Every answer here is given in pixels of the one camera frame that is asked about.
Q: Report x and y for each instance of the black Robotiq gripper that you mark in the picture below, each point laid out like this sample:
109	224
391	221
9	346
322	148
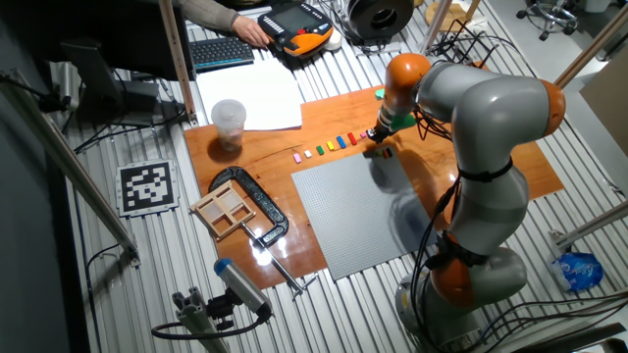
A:
382	128

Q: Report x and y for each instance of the forearm in grey sleeve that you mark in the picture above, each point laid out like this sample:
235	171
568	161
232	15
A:
206	12

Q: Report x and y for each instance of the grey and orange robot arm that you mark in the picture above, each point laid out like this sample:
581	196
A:
490	122

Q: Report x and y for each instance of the long red Lego brick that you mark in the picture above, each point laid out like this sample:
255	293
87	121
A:
352	138

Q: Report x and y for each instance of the long blue Lego brick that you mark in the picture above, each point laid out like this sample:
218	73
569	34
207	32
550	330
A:
341	142

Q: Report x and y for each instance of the yellow Lego brick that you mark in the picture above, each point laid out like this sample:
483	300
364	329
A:
330	145

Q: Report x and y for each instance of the dark green Lego brick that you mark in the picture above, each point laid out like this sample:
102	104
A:
320	150

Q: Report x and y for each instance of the light pink Lego brick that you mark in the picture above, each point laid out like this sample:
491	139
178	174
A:
297	158

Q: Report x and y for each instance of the grey Lego baseplate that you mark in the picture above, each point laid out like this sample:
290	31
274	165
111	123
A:
343	216

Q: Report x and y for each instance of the person's bare hand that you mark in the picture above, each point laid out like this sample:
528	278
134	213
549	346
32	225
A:
251	32

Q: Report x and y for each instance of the glossy wooden work board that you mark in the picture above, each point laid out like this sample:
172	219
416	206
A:
333	113

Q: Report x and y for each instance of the white computer mouse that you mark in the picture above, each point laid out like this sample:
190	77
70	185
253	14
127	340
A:
334	41

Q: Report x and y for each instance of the black round spool device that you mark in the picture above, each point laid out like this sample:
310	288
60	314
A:
380	19

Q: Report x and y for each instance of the white printed paper sheet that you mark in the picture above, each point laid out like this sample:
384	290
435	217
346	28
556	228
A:
255	98

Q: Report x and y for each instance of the orange and black teach pendant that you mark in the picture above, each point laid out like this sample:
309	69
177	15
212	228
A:
299	29

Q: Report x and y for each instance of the clear plastic lidded cup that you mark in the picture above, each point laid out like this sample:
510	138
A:
228	125

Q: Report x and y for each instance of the black metal C-clamp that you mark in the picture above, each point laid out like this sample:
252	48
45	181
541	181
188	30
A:
230	171

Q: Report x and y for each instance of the wooden divided tray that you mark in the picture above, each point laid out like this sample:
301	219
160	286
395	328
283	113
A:
223	211

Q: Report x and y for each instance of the black computer keyboard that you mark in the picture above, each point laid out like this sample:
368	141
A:
221	53

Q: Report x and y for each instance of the black wheeled office stool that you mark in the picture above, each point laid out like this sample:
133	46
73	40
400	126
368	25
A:
549	15

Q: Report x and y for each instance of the black white fiducial marker plate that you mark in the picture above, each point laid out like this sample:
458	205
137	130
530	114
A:
147	186

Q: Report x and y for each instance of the brown cardboard panel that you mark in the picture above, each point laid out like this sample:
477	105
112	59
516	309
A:
608	98

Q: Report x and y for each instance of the blue plastic bag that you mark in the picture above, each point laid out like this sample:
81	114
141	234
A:
578	272

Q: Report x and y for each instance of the black computer monitor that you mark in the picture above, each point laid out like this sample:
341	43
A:
122	39

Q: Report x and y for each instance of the grey camera with blue cap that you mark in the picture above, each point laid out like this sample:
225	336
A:
243	287

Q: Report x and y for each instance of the brown upright frame post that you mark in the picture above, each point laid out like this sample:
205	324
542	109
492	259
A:
176	59

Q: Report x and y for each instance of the slanted aluminium frame post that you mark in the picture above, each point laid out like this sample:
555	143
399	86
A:
589	49

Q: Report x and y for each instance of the short aluminium frame beam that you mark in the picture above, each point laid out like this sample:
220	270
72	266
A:
593	223

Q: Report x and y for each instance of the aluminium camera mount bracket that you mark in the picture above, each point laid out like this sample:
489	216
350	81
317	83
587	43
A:
196	314

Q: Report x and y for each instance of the long slanted aluminium frame beam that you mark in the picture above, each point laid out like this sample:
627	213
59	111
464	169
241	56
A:
64	157

